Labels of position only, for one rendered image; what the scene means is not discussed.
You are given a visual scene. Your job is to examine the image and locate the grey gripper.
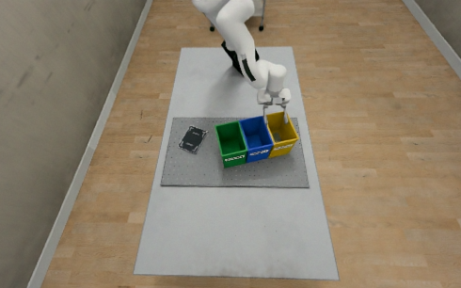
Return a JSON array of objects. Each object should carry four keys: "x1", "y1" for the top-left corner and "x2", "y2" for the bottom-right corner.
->
[{"x1": 257, "y1": 88, "x2": 291, "y2": 125}]

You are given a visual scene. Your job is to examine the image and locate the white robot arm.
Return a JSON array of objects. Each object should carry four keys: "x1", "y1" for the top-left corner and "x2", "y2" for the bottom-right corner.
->
[{"x1": 192, "y1": 0, "x2": 287, "y2": 104}]

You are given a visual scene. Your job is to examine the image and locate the blue bin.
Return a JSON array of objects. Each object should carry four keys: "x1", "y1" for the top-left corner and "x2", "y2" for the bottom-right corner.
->
[{"x1": 239, "y1": 116, "x2": 274, "y2": 163}]

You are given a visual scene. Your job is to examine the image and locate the yellow recycle bin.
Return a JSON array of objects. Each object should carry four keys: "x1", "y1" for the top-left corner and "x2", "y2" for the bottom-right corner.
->
[{"x1": 266, "y1": 111, "x2": 299, "y2": 158}]

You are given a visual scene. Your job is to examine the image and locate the green bin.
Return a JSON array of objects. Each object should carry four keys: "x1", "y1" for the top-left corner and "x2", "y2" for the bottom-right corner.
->
[{"x1": 215, "y1": 120, "x2": 248, "y2": 168}]

